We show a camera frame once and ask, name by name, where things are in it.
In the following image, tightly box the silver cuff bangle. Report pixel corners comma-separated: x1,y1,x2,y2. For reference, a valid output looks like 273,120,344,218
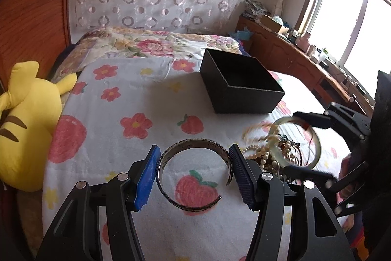
156,138,233,215

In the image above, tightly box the cardboard box on cabinet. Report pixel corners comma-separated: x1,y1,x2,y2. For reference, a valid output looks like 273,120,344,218
260,15,289,34

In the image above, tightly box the pearl bead bracelet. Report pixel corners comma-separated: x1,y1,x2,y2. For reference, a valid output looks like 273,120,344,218
242,142,281,173

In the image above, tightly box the floral quilt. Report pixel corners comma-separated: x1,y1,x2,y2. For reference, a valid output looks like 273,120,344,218
48,26,242,82

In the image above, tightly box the black open jewelry box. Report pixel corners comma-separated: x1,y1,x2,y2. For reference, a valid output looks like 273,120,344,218
199,49,285,114

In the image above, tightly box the pink thermos jug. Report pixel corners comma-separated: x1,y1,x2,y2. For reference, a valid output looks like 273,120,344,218
296,32,311,52

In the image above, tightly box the strawberry flower print bedsheet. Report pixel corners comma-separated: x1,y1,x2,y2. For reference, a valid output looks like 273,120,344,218
43,58,323,260

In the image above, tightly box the yellow plush toy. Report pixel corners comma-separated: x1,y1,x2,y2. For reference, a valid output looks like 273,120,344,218
0,61,77,192

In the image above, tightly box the pale green jade bangle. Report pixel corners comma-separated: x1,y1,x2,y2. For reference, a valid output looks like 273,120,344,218
266,117,321,169

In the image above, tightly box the wooden sideboard cabinet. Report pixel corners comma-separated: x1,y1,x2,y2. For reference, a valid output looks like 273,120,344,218
236,17,374,117

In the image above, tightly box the window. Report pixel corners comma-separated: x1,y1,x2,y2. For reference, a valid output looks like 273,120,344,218
296,0,390,97

